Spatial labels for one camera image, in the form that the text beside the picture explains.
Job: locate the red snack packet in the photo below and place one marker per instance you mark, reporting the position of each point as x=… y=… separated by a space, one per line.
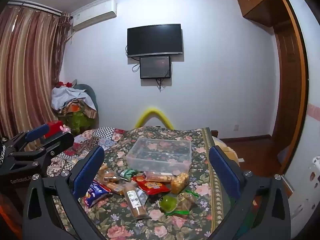
x=152 y=186

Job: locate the orange bread packet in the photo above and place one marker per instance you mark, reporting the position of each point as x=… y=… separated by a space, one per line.
x=106 y=172
x=116 y=186

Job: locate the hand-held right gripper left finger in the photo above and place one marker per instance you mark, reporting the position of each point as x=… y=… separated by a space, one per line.
x=90 y=173

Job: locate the blue snack packet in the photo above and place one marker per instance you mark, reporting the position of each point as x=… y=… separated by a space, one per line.
x=96 y=192

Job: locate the wooden overhead cabinet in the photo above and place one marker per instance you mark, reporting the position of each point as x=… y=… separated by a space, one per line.
x=260 y=5

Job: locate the white sliding door with stickers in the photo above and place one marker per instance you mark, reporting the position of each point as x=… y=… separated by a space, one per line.
x=307 y=130

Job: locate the striped brown curtain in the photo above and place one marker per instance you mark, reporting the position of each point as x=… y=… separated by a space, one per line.
x=25 y=67

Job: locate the patchwork quilt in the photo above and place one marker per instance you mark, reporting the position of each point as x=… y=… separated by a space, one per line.
x=110 y=136

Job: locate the white air conditioner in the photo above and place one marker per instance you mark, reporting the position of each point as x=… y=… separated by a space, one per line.
x=95 y=15

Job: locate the pink toy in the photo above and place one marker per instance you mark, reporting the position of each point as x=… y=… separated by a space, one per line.
x=65 y=129

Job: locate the green jelly cup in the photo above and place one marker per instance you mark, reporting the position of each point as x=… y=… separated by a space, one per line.
x=168 y=203

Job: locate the large black wall television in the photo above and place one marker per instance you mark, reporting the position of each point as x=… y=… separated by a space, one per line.
x=155 y=40

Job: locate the clear plastic box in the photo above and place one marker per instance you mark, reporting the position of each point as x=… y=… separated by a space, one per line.
x=160 y=152

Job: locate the green floral blanket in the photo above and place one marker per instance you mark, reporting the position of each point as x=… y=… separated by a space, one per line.
x=200 y=205

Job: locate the yellow foam tube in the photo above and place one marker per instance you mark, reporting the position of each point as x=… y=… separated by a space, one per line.
x=152 y=111

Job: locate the long beige wafer packet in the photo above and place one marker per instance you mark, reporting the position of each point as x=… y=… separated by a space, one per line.
x=160 y=177

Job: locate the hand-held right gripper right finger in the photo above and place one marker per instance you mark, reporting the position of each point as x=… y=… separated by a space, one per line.
x=222 y=172

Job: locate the beige pillow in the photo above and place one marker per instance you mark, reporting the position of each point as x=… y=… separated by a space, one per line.
x=226 y=151

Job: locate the small black wall monitor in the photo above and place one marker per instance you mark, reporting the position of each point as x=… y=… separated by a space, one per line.
x=155 y=67

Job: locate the wooden door frame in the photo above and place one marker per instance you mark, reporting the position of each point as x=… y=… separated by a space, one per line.
x=290 y=92

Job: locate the bread packet with green ties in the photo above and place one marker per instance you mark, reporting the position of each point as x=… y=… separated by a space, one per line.
x=186 y=201

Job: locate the red box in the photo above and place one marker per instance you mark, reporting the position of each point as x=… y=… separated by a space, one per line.
x=53 y=127

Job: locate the green candy packet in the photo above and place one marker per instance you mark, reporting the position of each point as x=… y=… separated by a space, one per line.
x=128 y=174

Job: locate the white wall socket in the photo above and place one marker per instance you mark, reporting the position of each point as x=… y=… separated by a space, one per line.
x=235 y=127

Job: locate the pile of clothes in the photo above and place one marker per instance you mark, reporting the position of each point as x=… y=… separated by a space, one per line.
x=72 y=105

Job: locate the orange red garment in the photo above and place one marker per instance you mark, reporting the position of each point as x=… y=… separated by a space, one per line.
x=7 y=212

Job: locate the white curtain rail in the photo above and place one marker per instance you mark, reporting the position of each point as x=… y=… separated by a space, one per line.
x=35 y=7

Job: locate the labelled brown biscuit packet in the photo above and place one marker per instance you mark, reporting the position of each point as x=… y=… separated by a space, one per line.
x=135 y=200

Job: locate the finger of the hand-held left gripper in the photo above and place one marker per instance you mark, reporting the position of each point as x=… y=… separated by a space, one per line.
x=37 y=131
x=57 y=142

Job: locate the yellow popcorn bag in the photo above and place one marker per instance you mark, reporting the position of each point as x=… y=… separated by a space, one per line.
x=180 y=182

